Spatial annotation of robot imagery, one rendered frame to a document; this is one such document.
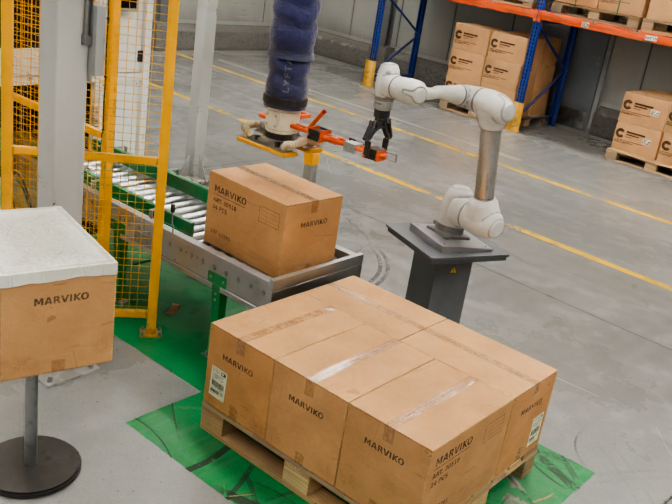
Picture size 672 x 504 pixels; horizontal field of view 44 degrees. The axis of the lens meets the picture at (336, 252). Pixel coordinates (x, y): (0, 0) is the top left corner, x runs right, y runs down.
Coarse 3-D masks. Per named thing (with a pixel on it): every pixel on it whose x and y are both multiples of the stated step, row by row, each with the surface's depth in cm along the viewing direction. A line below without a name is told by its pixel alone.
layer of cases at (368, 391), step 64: (256, 320) 375; (320, 320) 384; (384, 320) 394; (448, 320) 404; (256, 384) 355; (320, 384) 331; (384, 384) 339; (448, 384) 346; (512, 384) 354; (320, 448) 337; (384, 448) 314; (448, 448) 309; (512, 448) 362
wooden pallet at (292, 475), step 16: (208, 416) 381; (224, 416) 373; (208, 432) 383; (224, 432) 378; (240, 432) 383; (240, 448) 372; (256, 448) 374; (272, 448) 356; (256, 464) 365; (272, 464) 364; (288, 464) 351; (512, 464) 369; (528, 464) 385; (288, 480) 353; (304, 480) 346; (320, 480) 340; (496, 480) 360; (304, 496) 348; (320, 496) 349; (480, 496) 352
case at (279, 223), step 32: (224, 192) 435; (256, 192) 417; (288, 192) 423; (320, 192) 431; (224, 224) 439; (256, 224) 422; (288, 224) 409; (320, 224) 426; (256, 256) 426; (288, 256) 417; (320, 256) 436
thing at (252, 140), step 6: (240, 138) 426; (246, 138) 425; (252, 138) 426; (252, 144) 421; (258, 144) 419; (264, 144) 418; (270, 144) 420; (276, 144) 416; (270, 150) 414; (276, 150) 413; (282, 150) 413; (288, 150) 414; (282, 156) 410; (288, 156) 411
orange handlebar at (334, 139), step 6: (258, 114) 431; (264, 114) 429; (300, 114) 441; (306, 114) 443; (294, 126) 416; (306, 126) 418; (306, 132) 412; (324, 138) 405; (330, 138) 403; (336, 138) 401; (342, 138) 404; (336, 144) 402; (342, 144) 399; (360, 150) 393; (384, 156) 388
